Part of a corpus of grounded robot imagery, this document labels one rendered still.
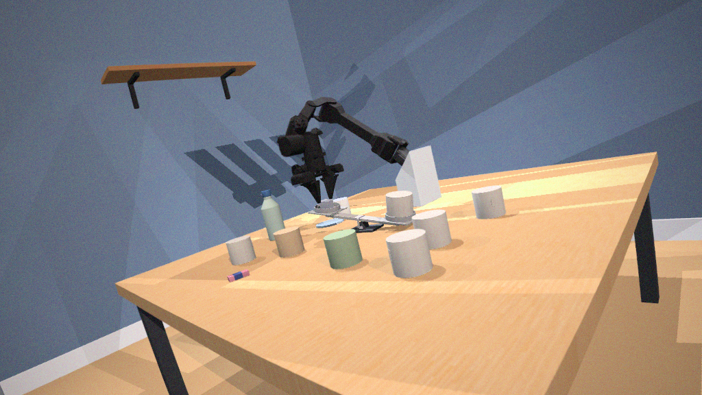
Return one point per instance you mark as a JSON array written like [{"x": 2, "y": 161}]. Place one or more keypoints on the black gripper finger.
[
  {"x": 329, "y": 183},
  {"x": 314, "y": 188}
]

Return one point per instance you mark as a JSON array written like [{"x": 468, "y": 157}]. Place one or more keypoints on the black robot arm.
[{"x": 298, "y": 141}]

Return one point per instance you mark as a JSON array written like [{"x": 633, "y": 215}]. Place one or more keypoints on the light blue round dish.
[{"x": 330, "y": 222}]

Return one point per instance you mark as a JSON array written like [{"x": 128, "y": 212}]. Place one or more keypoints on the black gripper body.
[{"x": 315, "y": 163}]

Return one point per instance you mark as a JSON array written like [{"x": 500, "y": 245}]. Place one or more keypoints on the pale green cylinder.
[{"x": 343, "y": 250}]

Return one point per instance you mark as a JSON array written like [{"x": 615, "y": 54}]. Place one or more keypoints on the pink eraser with blue sleeve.
[{"x": 238, "y": 275}]

